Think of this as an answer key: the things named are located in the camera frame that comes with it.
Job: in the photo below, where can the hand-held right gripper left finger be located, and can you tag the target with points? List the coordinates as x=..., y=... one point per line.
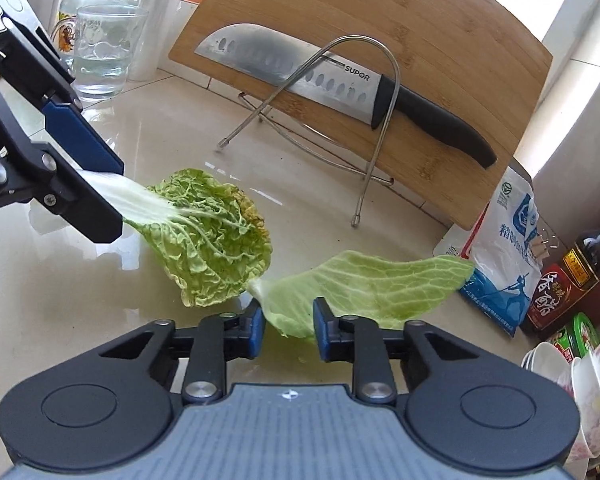
x=256, y=330

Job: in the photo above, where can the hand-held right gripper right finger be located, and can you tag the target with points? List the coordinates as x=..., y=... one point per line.
x=322, y=330

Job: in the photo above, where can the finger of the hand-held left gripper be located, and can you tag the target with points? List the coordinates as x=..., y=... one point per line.
x=80, y=140
x=90, y=210

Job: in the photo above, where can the smooth green cabbage leaf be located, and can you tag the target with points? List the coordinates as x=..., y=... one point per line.
x=360, y=290

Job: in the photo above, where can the crinkled napa cabbage leaf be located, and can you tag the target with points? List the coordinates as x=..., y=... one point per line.
x=205, y=240

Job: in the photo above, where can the clear glass mug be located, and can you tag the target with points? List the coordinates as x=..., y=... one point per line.
x=105, y=75

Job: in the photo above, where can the clear plastic cup stack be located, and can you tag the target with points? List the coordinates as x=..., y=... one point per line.
x=160, y=20

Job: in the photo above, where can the white and blue salt bag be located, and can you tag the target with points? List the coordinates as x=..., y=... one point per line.
x=500, y=270

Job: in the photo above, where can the binder clips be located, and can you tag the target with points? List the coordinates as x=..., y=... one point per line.
x=542, y=247

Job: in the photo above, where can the dark vinegar bottle red label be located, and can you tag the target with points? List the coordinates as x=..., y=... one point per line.
x=560, y=285

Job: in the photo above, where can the green-lid jar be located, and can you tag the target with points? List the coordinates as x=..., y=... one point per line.
x=575, y=335

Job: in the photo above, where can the bamboo cutting board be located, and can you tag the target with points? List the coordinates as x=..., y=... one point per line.
x=430, y=60

